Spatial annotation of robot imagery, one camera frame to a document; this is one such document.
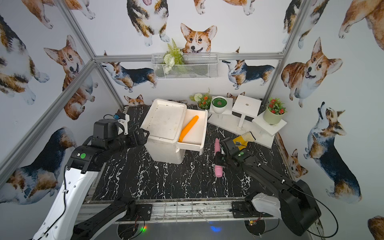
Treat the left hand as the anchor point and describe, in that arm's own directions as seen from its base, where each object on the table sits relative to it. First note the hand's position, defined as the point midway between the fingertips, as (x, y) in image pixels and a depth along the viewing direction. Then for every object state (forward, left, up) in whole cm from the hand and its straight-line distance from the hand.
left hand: (142, 131), depth 68 cm
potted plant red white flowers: (+34, -29, -14) cm, 47 cm away
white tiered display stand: (+24, -53, -18) cm, 60 cm away
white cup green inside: (+25, -38, -9) cm, 47 cm away
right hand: (-4, -34, -23) cm, 41 cm away
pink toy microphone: (-10, -35, -21) cm, 42 cm away
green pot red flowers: (+16, -68, -6) cm, 70 cm away
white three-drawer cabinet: (+11, -7, -8) cm, 16 cm away
